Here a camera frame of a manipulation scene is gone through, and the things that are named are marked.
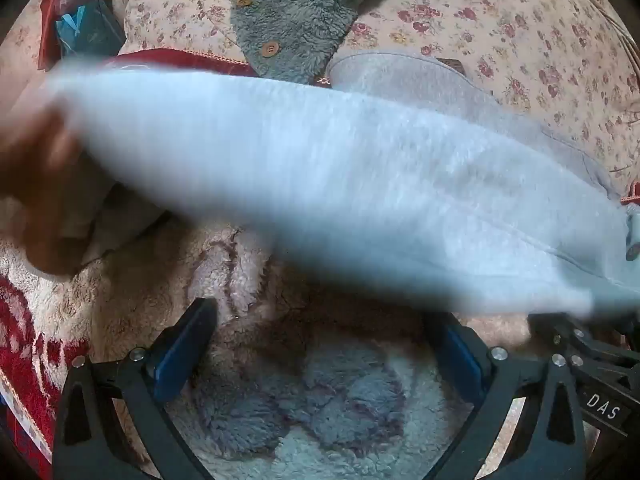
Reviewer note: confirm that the pink floral quilt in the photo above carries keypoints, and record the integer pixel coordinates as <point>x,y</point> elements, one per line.
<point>525,40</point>

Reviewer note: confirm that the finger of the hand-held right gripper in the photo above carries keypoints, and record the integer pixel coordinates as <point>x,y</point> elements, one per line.
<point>607,345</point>

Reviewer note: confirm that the blue plastic bag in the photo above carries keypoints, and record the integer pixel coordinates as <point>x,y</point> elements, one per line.
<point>85,30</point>

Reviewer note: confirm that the red cloth bag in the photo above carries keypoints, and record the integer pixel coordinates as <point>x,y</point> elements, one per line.
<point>50,20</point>

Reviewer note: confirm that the light grey sweater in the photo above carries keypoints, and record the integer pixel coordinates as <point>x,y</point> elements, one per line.
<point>320,180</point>

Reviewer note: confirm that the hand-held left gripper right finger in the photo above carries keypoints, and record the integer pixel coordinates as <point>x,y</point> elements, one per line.
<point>462,360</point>

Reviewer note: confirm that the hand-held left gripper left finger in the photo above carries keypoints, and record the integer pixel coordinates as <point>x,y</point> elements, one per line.
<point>182,355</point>

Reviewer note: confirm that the grey fleece jacket wooden buttons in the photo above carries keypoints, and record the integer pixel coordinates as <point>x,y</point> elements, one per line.
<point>300,15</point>

